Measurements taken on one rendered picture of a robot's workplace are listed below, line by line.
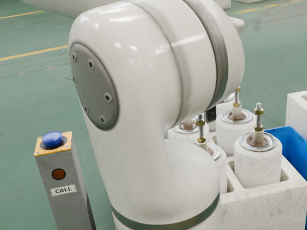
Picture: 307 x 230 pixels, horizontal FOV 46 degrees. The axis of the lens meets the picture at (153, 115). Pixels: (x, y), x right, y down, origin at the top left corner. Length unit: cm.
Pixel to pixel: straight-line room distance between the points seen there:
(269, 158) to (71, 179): 39
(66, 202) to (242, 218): 36
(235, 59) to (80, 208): 60
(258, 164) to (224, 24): 54
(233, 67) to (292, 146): 88
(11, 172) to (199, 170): 107
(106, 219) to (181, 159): 74
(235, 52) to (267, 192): 55
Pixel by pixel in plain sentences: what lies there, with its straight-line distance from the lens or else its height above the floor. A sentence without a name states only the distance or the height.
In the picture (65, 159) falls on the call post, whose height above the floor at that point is 29.
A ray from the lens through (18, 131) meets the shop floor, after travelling 155.
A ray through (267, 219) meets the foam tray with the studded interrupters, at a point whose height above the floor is 11.
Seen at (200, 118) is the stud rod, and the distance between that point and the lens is 70.
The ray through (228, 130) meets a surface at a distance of 84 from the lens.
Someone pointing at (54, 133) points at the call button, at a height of 33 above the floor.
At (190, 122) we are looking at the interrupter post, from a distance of 83.
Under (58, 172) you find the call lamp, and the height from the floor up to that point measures 27.
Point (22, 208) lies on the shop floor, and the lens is 113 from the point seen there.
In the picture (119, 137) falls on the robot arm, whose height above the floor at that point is 56.
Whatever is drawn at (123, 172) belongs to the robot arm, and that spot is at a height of 53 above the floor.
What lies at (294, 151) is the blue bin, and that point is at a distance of 111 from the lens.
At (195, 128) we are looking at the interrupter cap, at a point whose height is 25.
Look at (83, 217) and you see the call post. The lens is 81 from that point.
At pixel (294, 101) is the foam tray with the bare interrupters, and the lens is 113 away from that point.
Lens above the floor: 67
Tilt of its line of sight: 28 degrees down
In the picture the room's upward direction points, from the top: 7 degrees counter-clockwise
